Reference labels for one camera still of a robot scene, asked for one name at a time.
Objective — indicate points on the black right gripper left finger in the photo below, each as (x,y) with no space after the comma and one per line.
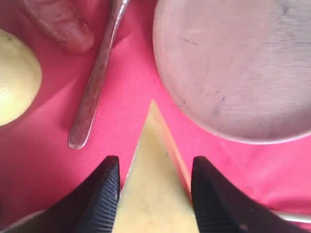
(89,208)

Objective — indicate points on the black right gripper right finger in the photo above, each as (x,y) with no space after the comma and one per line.
(220,207)

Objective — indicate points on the yellow cheese wedge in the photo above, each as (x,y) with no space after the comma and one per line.
(155,197)

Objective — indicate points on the red scalloped cloth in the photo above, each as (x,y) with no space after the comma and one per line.
(37,168)

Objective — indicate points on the brown round plate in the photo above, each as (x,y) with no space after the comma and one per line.
(239,69)

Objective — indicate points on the yellow lemon with sticker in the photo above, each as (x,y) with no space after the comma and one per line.
(20,77)

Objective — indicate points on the red sausage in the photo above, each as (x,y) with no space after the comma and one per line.
(61,21)

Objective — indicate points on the dark wooden spoon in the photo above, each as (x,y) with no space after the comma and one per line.
(85,115)

